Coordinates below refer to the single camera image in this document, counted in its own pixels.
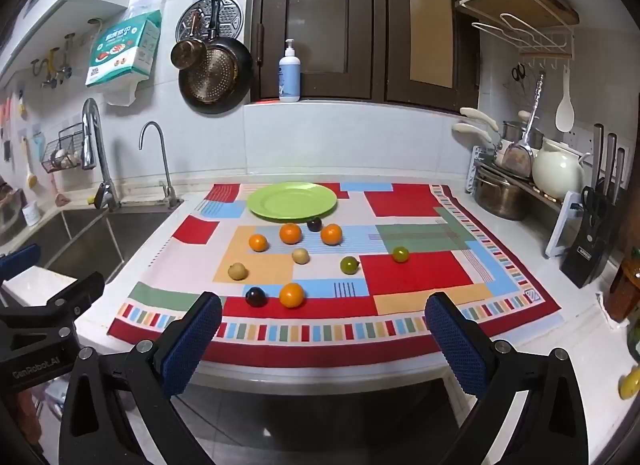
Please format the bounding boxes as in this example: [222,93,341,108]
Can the colourful patterned tablecloth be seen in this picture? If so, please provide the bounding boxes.
[108,183,559,369]

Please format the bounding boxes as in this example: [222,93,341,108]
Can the wooden cutting board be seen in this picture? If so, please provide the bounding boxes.
[454,0,580,38]

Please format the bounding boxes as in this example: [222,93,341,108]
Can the metal spatula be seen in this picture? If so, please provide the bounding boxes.
[502,69,546,179]

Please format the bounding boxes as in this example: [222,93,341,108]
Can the dark plum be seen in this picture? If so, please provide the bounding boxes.
[245,286,268,308]
[307,218,322,232]

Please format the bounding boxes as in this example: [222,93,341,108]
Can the dark plum front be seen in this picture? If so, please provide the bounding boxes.
[245,286,268,308]

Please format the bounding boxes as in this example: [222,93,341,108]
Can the thin gooseneck faucet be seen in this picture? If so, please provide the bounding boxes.
[138,120,180,210]

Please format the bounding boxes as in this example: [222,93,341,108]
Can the small brass saucepan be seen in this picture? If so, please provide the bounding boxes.
[170,13,205,70]

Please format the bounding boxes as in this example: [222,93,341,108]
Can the steel double sink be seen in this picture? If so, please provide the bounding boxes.
[17,204,172,282]

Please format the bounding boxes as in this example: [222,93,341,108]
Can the tan fruit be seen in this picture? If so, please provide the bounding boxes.
[292,248,310,265]
[228,263,248,281]

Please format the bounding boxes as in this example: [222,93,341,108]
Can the cream ceramic pot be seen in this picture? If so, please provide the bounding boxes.
[532,139,591,200]

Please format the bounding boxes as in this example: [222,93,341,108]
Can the small orange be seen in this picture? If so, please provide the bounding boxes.
[248,234,269,253]

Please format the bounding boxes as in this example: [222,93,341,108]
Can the green plate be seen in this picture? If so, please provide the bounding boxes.
[246,182,337,221]

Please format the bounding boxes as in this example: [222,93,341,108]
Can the green tomato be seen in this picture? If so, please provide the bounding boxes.
[340,256,360,275]
[392,246,410,263]

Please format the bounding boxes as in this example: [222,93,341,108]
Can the black frying pan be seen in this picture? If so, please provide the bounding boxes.
[178,0,254,116]

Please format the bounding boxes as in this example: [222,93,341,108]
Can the white rice paddle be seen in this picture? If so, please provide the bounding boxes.
[554,64,575,133]

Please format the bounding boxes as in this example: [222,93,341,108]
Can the white wire hanging rack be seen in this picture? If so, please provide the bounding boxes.
[470,12,576,71]

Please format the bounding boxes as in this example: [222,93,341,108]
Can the blue soap pump bottle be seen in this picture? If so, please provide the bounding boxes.
[279,39,300,103]

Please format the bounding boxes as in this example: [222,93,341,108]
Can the green white bag box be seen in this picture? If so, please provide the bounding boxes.
[86,10,162,87]

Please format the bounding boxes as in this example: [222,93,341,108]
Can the round metal steamer rack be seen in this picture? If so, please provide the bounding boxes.
[175,0,243,42]

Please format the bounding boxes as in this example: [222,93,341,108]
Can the black scissors on wall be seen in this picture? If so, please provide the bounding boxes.
[511,62,526,95]

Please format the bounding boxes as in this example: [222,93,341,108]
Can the black knife block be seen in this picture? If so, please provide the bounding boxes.
[560,124,626,289]

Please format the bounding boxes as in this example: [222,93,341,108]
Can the black wire sponge basket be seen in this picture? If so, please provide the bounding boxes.
[40,122,84,173]

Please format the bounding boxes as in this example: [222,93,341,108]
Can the white dish rack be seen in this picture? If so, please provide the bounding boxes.
[465,145,582,259]

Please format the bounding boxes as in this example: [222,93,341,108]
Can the steel stock pot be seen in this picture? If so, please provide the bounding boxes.
[473,167,530,221]

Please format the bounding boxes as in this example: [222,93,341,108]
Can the cream pan handle upper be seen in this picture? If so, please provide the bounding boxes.
[459,107,500,132]

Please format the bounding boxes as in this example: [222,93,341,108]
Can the chrome kitchen faucet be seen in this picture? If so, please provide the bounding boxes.
[81,98,120,211]

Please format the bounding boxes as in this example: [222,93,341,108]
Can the dark brown window frame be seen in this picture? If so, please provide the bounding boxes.
[247,0,480,113]

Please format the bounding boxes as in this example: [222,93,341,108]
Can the orange front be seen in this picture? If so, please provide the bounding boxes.
[279,283,306,309]

